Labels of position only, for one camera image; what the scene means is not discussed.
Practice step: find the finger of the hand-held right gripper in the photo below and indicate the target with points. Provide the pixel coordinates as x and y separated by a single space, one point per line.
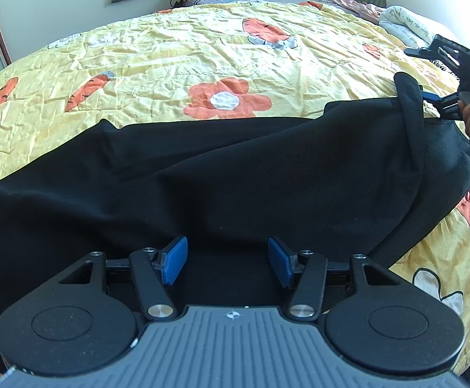
445 52
431 97

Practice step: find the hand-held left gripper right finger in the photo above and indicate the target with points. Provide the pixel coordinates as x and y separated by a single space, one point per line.
281 260

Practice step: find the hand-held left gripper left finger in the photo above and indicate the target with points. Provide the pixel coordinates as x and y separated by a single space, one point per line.
175 260

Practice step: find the black pants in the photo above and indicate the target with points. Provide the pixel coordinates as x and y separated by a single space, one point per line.
219 178

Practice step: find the white printed quilt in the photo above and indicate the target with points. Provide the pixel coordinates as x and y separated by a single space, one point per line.
404 22

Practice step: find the peach cloth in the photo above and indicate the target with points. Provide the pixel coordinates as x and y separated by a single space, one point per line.
360 8

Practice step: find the yellow floral blanket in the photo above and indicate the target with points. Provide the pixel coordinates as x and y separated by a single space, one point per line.
178 56

